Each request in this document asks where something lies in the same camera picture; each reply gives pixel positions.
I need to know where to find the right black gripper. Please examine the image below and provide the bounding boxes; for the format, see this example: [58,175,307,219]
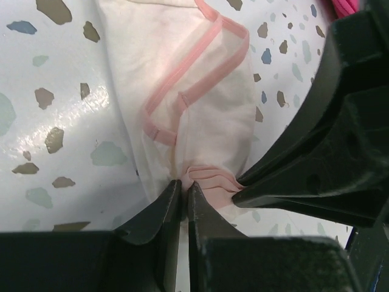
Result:
[326,1,388,291]

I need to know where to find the pink folded cloth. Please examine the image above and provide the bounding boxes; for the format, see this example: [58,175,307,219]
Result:
[331,0,359,19]

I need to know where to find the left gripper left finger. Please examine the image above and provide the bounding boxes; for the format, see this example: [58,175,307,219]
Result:
[1,180,182,291]

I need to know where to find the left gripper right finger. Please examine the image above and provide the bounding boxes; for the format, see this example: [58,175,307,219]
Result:
[188,182,362,292]

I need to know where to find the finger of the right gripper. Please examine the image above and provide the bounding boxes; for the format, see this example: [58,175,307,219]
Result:
[239,45,388,190]
[233,179,383,228]

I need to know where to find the white pink-trimmed underwear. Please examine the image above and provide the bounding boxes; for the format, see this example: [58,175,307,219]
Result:
[97,1,256,220]

